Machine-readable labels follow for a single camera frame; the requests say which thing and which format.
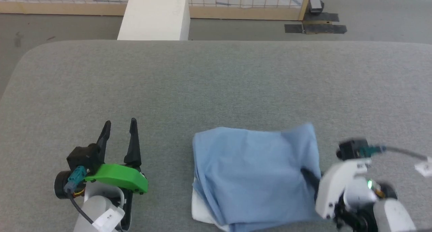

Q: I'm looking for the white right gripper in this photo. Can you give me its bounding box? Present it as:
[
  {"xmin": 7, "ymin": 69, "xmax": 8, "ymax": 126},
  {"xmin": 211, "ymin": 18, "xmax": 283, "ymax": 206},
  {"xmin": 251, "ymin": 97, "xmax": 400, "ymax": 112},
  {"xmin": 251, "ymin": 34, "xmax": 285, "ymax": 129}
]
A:
[{"xmin": 300, "ymin": 159, "xmax": 372, "ymax": 221}]

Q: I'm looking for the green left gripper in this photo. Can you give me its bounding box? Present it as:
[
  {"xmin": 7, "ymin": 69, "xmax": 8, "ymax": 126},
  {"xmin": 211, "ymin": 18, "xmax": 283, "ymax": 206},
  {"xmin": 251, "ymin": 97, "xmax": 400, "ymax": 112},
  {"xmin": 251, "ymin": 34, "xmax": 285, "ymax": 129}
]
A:
[{"xmin": 84, "ymin": 118, "xmax": 149, "ymax": 195}]

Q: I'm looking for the light blue and white garment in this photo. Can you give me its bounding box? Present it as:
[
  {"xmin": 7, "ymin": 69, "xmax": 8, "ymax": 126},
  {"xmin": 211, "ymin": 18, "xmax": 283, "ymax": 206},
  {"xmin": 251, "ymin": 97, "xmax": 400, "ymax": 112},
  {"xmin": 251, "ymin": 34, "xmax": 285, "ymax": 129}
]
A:
[{"xmin": 191, "ymin": 123, "xmax": 323, "ymax": 232}]

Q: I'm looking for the white rectangular box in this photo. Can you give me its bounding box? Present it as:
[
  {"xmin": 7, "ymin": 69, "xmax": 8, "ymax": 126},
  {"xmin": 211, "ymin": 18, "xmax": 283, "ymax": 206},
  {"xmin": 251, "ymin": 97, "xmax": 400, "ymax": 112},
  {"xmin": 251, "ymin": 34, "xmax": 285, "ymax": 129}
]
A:
[{"xmin": 117, "ymin": 0, "xmax": 191, "ymax": 41}]

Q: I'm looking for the black taped floor plate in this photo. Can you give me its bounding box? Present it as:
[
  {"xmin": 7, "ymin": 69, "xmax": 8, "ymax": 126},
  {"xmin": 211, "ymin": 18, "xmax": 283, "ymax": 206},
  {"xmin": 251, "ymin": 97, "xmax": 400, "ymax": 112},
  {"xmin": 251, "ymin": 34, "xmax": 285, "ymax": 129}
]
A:
[{"xmin": 284, "ymin": 12, "xmax": 348, "ymax": 34}]

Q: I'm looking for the grey metal screen foot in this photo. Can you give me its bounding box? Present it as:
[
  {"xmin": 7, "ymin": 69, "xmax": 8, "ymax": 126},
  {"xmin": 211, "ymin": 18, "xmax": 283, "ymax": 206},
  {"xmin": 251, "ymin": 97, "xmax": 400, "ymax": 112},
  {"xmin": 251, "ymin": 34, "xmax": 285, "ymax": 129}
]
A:
[{"xmin": 308, "ymin": 0, "xmax": 325, "ymax": 15}]

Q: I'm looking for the lemon print partition screen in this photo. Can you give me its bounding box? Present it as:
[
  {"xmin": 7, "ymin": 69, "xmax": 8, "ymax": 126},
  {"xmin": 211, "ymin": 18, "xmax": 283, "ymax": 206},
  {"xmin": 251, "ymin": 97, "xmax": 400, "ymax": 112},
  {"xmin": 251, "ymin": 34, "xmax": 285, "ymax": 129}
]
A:
[{"xmin": 0, "ymin": 0, "xmax": 313, "ymax": 21}]

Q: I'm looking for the white cable label tag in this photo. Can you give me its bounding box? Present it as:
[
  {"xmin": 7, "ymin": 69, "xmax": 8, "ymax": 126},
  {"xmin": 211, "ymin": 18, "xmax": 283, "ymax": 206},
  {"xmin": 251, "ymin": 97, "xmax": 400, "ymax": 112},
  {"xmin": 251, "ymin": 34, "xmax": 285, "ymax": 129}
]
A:
[
  {"xmin": 91, "ymin": 207, "xmax": 125, "ymax": 231},
  {"xmin": 414, "ymin": 156, "xmax": 432, "ymax": 177}
]

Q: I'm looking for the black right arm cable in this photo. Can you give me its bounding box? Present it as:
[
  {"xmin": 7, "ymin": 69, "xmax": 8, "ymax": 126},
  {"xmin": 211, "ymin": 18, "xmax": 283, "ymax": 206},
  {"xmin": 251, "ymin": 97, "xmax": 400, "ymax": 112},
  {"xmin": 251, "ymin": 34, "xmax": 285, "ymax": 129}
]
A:
[{"xmin": 359, "ymin": 145, "xmax": 432, "ymax": 162}]

